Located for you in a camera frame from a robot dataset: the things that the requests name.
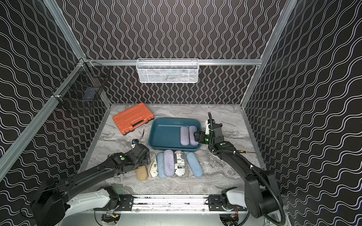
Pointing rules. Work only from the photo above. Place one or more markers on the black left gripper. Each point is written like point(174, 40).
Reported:
point(145, 157)

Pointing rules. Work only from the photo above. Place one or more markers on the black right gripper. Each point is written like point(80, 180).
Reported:
point(200, 137)

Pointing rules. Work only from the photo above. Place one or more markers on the lavender fabric glasses case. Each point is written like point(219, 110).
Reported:
point(192, 141)
point(169, 163)
point(184, 136)

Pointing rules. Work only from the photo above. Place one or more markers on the tan fabric glasses case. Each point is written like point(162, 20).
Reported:
point(141, 173)

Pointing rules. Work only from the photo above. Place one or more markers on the cream map print glasses case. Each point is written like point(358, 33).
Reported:
point(153, 167)

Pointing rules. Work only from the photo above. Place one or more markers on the newspaper print glasses case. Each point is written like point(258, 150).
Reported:
point(179, 163)

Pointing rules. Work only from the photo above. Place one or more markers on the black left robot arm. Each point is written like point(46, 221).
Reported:
point(50, 203)

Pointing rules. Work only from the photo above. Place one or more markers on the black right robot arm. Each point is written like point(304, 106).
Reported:
point(262, 195)

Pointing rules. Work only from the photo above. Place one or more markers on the light blue glasses case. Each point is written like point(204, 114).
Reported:
point(194, 165)
point(160, 165)

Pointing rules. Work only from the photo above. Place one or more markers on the teal plastic storage tray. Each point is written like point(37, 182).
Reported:
point(165, 134)

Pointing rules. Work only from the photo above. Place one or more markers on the orange plastic tool case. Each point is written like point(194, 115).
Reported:
point(132, 118)

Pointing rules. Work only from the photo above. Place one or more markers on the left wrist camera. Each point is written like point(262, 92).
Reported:
point(134, 142)

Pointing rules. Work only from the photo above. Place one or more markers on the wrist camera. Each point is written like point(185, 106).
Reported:
point(134, 142)
point(209, 126)

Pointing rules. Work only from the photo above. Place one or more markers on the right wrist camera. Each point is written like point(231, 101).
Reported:
point(209, 126)

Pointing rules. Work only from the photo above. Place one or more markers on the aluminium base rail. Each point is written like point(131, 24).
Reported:
point(100, 201)

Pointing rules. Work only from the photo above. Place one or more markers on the white wire mesh basket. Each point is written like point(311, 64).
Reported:
point(167, 70)

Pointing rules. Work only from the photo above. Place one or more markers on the black wire mesh basket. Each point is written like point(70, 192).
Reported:
point(84, 90)

